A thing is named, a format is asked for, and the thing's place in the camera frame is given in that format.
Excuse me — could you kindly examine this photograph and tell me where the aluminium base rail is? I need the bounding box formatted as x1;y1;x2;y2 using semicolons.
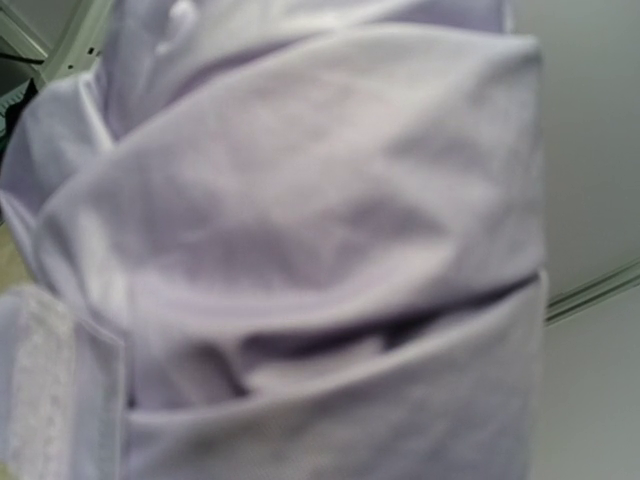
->
0;0;114;151

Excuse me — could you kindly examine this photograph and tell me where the lavender folding umbrella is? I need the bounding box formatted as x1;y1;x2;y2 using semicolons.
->
1;1;546;479

